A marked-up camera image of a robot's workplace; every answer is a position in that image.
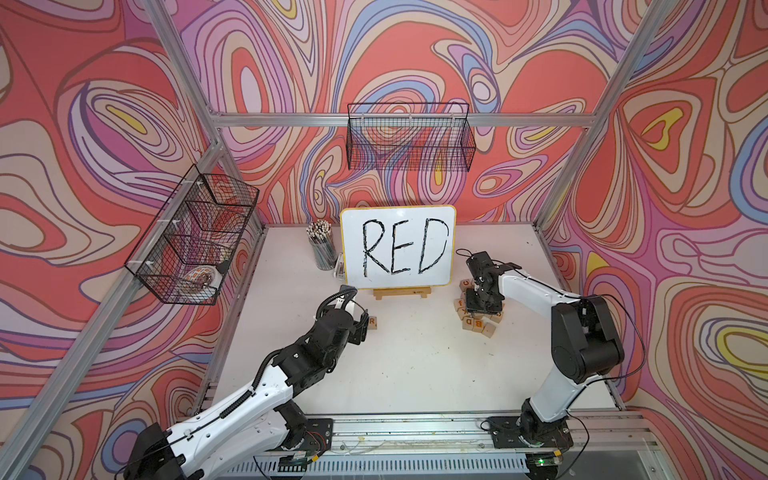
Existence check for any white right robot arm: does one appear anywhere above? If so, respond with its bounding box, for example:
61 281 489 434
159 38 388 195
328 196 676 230
465 251 625 447

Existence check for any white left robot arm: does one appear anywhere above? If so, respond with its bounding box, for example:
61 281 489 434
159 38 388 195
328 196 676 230
115 285 370 479

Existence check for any wooden whiteboard stand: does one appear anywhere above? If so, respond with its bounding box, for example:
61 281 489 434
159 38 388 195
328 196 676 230
373 287 432 300

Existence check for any whiteboard with RED text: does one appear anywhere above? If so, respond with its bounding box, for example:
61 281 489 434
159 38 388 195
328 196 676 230
340 205 457 290

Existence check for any cup of pencils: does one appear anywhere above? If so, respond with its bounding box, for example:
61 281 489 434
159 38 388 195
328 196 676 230
306 219 338 271

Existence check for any round item in basket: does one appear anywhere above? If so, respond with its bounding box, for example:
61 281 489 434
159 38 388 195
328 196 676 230
179 265 219 296

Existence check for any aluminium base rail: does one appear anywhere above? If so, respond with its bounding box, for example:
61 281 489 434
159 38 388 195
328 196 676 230
219 411 675 479

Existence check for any black wire basket back wall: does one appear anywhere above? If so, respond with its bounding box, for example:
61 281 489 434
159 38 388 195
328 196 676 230
346 100 476 173

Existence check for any black wire basket wall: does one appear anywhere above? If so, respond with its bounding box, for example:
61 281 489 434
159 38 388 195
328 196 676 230
346 100 476 173
124 166 260 306

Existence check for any black wire basket left wall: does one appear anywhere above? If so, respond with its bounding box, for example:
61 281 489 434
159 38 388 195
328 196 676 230
124 166 260 306

